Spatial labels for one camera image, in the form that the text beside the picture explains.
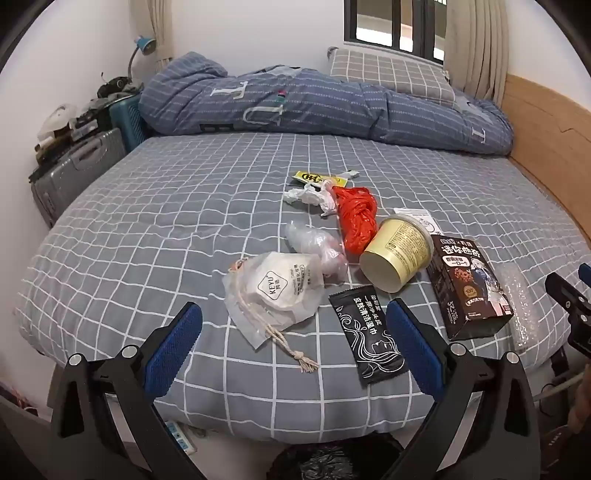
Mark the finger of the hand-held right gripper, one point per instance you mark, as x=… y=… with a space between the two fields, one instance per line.
x=586 y=274
x=565 y=293

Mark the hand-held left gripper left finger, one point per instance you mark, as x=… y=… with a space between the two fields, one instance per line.
x=173 y=350

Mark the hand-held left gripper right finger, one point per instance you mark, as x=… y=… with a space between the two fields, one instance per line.
x=411 y=346

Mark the clear bubble wrap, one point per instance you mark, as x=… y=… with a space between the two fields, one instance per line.
x=526 y=304

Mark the black wet wipe sachet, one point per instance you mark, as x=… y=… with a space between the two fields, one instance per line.
x=364 y=332

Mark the black cookie box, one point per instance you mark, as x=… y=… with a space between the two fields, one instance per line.
x=466 y=286

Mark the yellow paper cup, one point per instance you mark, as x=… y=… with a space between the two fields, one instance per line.
x=397 y=249

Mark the white face mask packet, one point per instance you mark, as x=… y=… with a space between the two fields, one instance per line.
x=277 y=286

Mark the white printed packet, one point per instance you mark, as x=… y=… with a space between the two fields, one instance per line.
x=429 y=224

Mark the red plastic bag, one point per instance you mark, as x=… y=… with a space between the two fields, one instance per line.
x=358 y=221

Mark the clear plastic bag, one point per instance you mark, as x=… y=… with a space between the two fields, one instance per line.
x=314 y=244

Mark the black lined trash bin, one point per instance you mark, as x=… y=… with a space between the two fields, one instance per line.
x=323 y=461

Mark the grey checked bed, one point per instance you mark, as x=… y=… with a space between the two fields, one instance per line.
x=138 y=240

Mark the wooden headboard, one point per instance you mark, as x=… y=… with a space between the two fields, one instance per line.
x=554 y=138

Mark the crumpled white tissue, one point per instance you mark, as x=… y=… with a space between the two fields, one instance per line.
x=304 y=196

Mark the yellow wrapper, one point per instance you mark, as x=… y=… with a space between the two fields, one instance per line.
x=311 y=177

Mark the grey suitcase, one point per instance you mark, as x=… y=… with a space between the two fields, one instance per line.
x=78 y=170

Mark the teal suitcase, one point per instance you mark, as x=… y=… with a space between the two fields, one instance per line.
x=129 y=122

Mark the beige curtain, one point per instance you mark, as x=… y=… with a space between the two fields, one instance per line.
x=475 y=46
x=159 y=23

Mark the blue striped quilt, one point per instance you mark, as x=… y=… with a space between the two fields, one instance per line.
x=323 y=106

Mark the white rounded object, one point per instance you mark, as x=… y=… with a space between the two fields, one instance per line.
x=57 y=122

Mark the grey checked pillow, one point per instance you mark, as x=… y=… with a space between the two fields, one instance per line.
x=392 y=74

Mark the blue desk lamp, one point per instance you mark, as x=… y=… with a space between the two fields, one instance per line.
x=147 y=45

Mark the dark framed window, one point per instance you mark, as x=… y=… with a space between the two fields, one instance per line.
x=392 y=23

